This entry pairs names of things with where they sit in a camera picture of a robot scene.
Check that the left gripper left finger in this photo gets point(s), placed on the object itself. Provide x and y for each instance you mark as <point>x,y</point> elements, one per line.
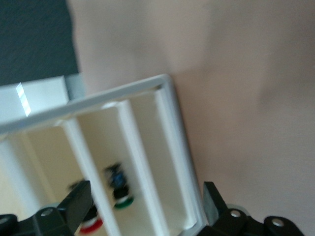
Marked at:
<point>49,221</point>

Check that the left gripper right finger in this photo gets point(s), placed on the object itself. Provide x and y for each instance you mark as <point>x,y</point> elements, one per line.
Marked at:
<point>236,223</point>

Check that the red-capped push button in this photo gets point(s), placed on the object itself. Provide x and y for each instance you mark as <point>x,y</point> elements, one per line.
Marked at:
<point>92,225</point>

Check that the white drawer with dividers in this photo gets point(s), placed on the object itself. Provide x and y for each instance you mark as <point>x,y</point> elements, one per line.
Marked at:
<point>147,147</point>

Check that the green-capped push button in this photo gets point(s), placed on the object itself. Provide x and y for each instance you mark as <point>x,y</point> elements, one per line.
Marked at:
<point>119,183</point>

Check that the white drawer cabinet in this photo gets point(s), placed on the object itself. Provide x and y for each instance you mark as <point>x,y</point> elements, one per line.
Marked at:
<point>41,98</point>

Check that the brown table cover mat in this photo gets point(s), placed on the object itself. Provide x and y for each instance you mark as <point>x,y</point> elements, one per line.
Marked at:
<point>246,98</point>

